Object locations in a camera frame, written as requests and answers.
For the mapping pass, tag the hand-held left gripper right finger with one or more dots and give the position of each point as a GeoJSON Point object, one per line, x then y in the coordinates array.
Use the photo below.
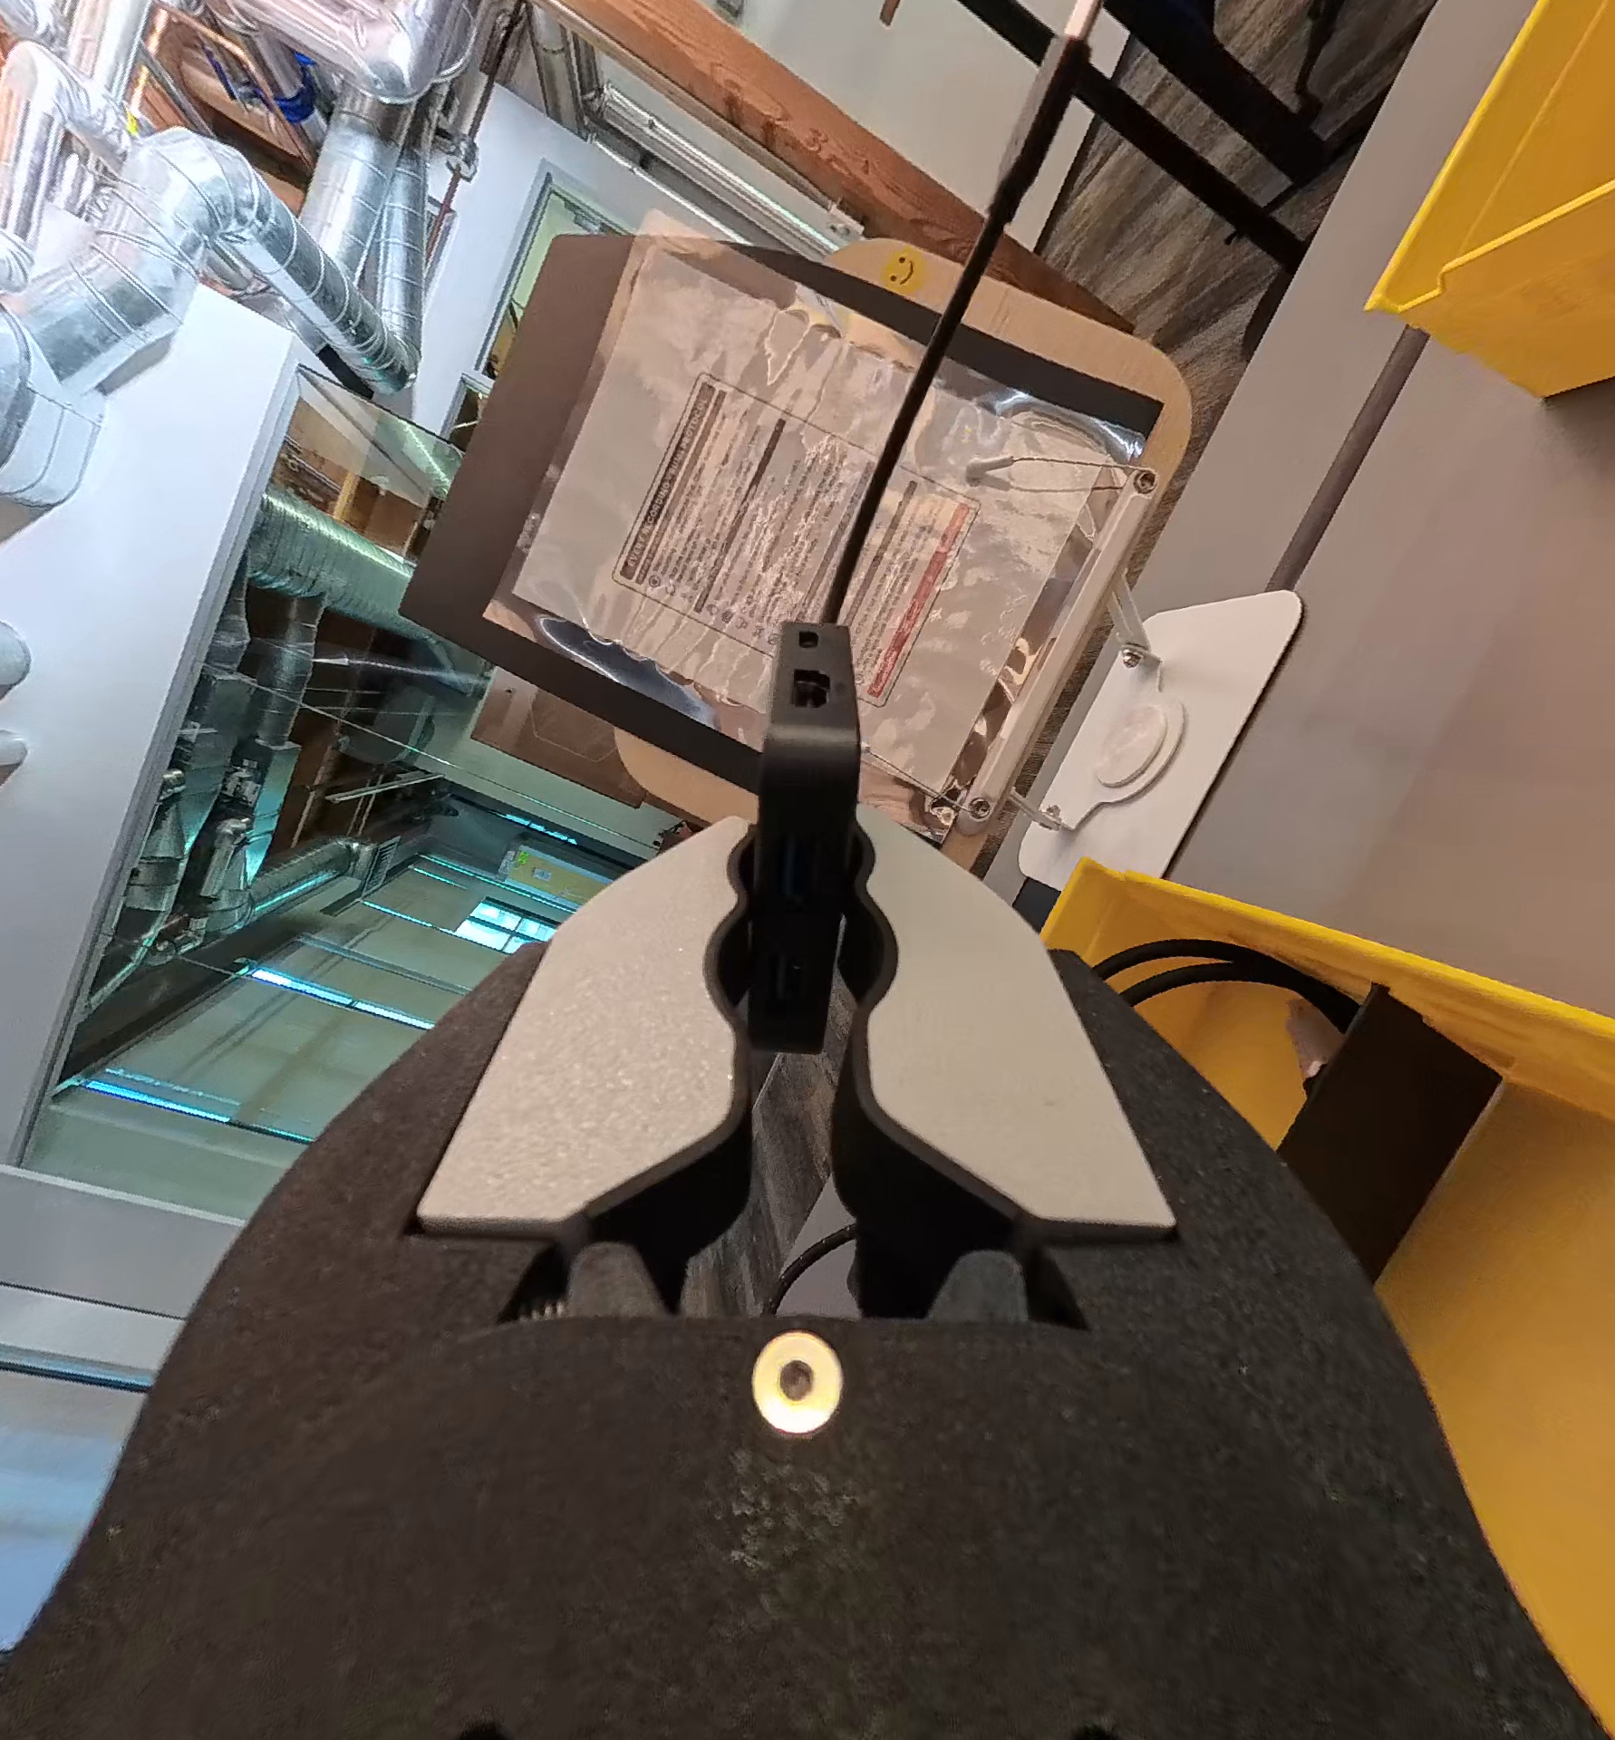
{"type": "Point", "coordinates": [1012, 1062]}

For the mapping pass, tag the silver ventilation duct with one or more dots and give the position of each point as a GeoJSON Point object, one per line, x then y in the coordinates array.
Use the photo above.
{"type": "Point", "coordinates": [142, 244]}
{"type": "Point", "coordinates": [372, 150]}

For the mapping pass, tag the black-framed monitor with plastic film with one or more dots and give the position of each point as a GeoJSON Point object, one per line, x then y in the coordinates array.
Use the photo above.
{"type": "Point", "coordinates": [699, 409]}

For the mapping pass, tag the black table frame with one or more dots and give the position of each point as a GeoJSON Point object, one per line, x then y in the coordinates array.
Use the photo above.
{"type": "Point", "coordinates": [1203, 126]}

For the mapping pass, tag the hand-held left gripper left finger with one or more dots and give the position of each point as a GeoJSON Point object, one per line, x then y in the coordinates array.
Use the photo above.
{"type": "Point", "coordinates": [588, 1047]}

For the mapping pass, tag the black adapter box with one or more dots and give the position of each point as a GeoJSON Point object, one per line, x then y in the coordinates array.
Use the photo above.
{"type": "Point", "coordinates": [807, 777]}

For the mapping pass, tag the yellow storage bin with divider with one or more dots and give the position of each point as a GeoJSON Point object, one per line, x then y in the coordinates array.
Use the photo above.
{"type": "Point", "coordinates": [1543, 1292]}

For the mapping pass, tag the white monitor stand base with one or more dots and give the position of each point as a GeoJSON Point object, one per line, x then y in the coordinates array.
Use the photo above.
{"type": "Point", "coordinates": [1229, 680]}

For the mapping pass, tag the glass partition pane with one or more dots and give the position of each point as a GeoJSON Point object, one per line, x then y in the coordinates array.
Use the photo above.
{"type": "Point", "coordinates": [331, 611]}

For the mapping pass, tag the yellow smiley sticker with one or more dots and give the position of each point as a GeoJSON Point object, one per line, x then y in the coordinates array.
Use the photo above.
{"type": "Point", "coordinates": [899, 268]}

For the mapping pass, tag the grey metal pole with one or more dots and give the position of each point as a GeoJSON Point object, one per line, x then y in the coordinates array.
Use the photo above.
{"type": "Point", "coordinates": [1351, 458]}

